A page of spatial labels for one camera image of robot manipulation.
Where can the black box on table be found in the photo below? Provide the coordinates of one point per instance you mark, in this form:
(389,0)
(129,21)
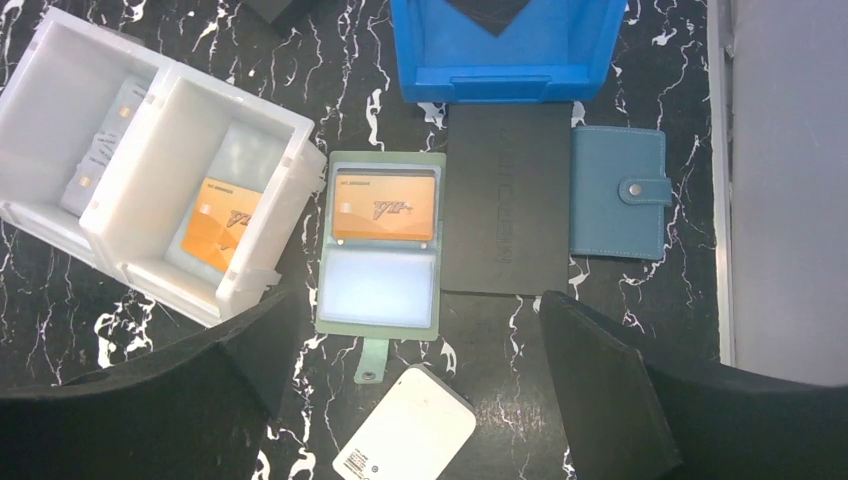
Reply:
(282,15)

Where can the blue leather card holder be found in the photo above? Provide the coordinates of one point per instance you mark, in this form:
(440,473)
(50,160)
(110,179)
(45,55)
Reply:
(619,192)

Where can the orange card in tray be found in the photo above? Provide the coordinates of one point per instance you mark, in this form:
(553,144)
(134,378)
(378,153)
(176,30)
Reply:
(218,221)

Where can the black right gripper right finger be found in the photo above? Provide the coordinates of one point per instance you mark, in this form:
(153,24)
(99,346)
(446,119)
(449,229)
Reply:
(634,407)

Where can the orange card in green holder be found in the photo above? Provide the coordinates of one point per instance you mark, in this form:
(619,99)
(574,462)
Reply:
(384,207)

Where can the black card in bin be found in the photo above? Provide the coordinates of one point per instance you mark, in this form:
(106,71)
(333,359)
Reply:
(494,16)

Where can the white divided plastic tray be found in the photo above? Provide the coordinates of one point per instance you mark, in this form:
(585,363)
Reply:
(189,126)

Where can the white cards in tray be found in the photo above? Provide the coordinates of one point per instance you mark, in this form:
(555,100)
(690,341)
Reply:
(91,168)

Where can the white power bank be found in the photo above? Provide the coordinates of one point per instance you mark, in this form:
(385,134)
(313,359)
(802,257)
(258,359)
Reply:
(413,433)

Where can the blue plastic bin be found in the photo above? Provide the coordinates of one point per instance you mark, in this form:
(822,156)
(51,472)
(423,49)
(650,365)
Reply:
(553,51)

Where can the green open card holder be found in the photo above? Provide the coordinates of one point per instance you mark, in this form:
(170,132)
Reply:
(380,290)

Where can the black flat sleeve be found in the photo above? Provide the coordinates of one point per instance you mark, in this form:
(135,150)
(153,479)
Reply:
(507,199)

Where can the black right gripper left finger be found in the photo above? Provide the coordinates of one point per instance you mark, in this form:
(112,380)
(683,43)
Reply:
(195,409)

